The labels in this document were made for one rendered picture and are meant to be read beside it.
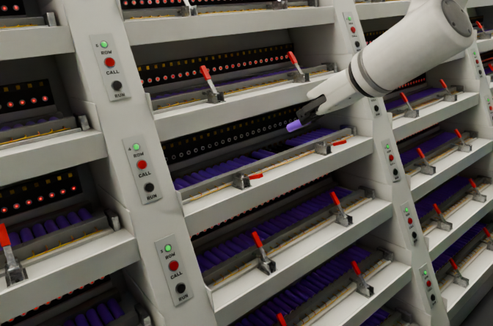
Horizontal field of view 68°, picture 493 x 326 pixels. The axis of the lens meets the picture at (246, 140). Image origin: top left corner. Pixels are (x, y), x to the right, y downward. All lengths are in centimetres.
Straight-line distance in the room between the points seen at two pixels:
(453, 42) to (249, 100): 44
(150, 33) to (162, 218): 36
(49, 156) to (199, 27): 39
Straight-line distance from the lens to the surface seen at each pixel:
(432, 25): 55
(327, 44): 114
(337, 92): 64
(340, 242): 98
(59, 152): 67
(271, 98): 86
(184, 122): 74
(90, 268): 68
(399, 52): 58
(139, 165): 68
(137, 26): 76
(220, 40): 108
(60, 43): 72
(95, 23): 74
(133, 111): 70
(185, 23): 81
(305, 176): 90
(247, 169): 84
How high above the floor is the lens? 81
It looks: 1 degrees down
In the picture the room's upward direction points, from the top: 17 degrees counter-clockwise
